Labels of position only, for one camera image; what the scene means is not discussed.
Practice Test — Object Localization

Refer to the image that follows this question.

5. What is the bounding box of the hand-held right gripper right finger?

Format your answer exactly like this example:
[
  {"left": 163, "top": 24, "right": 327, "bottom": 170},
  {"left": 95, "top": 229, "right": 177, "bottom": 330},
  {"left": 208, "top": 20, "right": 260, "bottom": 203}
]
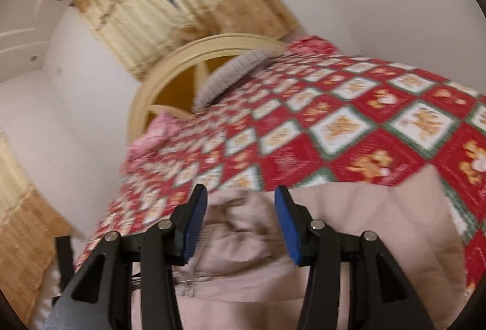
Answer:
[{"left": 274, "top": 185, "right": 435, "bottom": 330}]

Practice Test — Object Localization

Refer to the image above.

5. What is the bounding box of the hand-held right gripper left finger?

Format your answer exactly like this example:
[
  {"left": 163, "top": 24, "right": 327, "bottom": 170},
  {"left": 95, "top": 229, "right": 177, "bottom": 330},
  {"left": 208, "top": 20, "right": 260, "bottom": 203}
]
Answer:
[{"left": 43, "top": 184, "right": 209, "bottom": 330}]

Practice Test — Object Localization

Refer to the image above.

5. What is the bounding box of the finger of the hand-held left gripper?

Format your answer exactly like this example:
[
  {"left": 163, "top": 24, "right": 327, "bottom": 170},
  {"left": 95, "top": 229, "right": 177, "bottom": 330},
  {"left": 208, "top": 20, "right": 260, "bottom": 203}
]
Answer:
[{"left": 55, "top": 235, "right": 74, "bottom": 290}]

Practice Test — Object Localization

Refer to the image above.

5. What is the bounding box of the beige puffer jacket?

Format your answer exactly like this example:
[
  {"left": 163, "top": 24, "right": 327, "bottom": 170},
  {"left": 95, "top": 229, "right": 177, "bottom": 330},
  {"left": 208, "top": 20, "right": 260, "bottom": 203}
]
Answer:
[{"left": 129, "top": 163, "right": 468, "bottom": 330}]

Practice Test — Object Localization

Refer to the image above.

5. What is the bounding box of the cream patterned curtain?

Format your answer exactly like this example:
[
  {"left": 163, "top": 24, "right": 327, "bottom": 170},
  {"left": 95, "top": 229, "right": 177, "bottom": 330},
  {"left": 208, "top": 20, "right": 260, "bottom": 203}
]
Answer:
[
  {"left": 71, "top": 0, "right": 300, "bottom": 80},
  {"left": 0, "top": 132, "right": 74, "bottom": 327}
]

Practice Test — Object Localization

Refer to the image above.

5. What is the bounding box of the pink pillow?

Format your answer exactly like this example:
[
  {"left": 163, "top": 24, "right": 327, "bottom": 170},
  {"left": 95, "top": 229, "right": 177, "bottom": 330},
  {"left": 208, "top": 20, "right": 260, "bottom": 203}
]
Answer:
[{"left": 121, "top": 112, "right": 187, "bottom": 175}]

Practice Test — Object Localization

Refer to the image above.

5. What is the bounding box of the red checkered printed bedspread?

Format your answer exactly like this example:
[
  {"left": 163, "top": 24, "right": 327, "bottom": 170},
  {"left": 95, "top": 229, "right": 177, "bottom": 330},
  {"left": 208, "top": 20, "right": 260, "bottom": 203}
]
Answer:
[{"left": 74, "top": 36, "right": 486, "bottom": 300}]

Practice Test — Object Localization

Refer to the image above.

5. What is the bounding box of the cream wooden headboard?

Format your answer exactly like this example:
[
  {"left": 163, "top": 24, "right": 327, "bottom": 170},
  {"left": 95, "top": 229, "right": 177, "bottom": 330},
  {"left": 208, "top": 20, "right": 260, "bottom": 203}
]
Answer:
[{"left": 127, "top": 33, "right": 289, "bottom": 144}]

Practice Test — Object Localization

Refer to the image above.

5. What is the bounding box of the grey striped pillow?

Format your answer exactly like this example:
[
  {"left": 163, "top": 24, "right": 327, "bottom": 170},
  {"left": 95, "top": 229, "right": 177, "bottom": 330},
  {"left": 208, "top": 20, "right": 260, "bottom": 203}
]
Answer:
[{"left": 193, "top": 48, "right": 275, "bottom": 111}]

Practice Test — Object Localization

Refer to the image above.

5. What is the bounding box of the red floral pillow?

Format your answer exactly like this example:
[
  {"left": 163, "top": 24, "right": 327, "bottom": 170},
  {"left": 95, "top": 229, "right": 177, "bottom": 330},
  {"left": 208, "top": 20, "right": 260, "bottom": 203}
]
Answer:
[{"left": 286, "top": 36, "right": 342, "bottom": 58}]

